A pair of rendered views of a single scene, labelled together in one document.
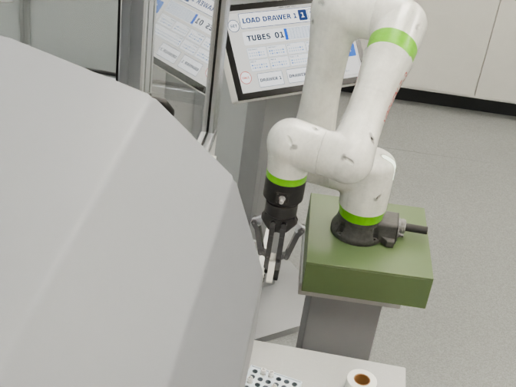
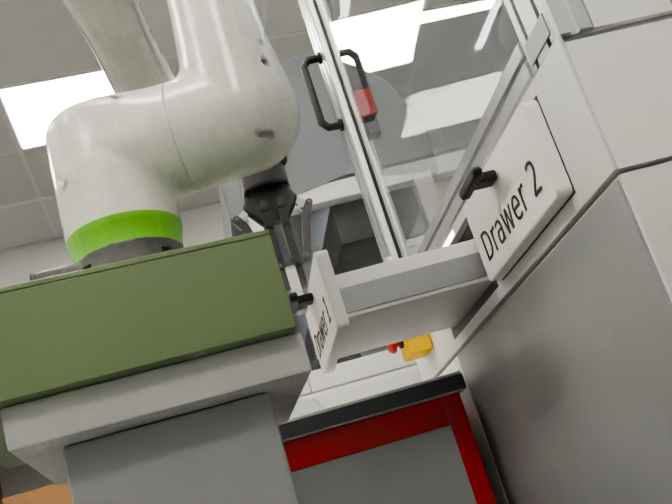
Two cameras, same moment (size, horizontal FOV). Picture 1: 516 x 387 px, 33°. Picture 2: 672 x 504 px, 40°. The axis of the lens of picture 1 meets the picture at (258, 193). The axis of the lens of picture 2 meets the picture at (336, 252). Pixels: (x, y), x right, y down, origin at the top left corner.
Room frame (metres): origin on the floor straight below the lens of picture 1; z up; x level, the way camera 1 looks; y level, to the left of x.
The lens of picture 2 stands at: (3.00, -0.29, 0.56)
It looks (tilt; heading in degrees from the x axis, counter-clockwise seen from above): 17 degrees up; 167
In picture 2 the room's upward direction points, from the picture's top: 17 degrees counter-clockwise
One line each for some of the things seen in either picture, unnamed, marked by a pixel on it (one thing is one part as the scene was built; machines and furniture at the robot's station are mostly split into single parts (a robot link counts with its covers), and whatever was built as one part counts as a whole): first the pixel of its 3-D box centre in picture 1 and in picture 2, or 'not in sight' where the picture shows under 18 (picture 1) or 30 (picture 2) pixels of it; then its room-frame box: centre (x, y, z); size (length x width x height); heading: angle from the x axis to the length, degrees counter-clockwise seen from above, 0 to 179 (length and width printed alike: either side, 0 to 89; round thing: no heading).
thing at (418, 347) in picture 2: not in sight; (411, 337); (1.42, 0.17, 0.88); 0.07 x 0.05 x 0.07; 176
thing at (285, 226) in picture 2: (270, 236); (288, 234); (1.70, -0.04, 1.02); 0.04 x 0.01 x 0.11; 176
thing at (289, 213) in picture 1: (279, 213); (268, 196); (1.70, -0.06, 1.09); 0.08 x 0.07 x 0.09; 86
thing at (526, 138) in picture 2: not in sight; (510, 200); (2.06, 0.15, 0.87); 0.29 x 0.02 x 0.11; 176
